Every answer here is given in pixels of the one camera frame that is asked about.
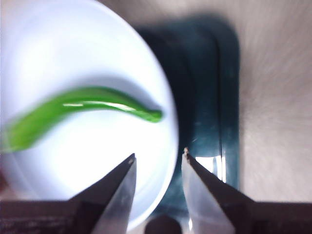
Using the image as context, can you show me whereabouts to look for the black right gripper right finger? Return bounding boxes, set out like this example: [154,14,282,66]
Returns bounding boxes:
[181,147,312,234]

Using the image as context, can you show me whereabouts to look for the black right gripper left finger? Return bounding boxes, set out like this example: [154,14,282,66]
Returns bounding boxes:
[0,153,137,234]

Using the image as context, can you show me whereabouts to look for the blue round plate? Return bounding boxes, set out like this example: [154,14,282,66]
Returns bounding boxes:
[0,0,180,231]

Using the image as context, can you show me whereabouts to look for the dark rectangular tray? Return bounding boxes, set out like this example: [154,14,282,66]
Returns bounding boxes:
[136,14,242,234]

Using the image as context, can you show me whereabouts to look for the green pepper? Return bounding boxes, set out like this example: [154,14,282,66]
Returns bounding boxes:
[0,86,163,154]

